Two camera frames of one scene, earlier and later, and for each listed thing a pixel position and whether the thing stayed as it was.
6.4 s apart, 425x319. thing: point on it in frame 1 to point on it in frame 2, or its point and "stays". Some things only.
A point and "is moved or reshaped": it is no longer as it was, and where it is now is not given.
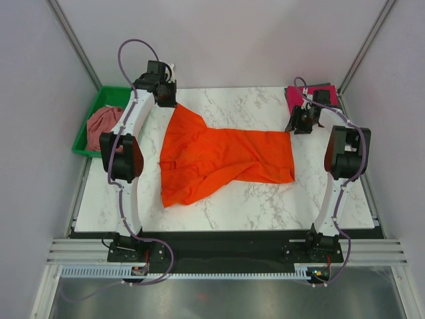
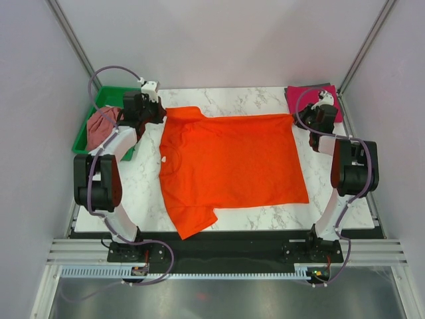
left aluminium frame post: x=74 y=42 stays
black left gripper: x=171 y=103 to x=160 y=112
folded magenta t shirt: x=295 y=94 stays
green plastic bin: x=112 y=96 stays
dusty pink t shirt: x=103 y=119 stays
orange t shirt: x=196 y=161 is moved or reshaped
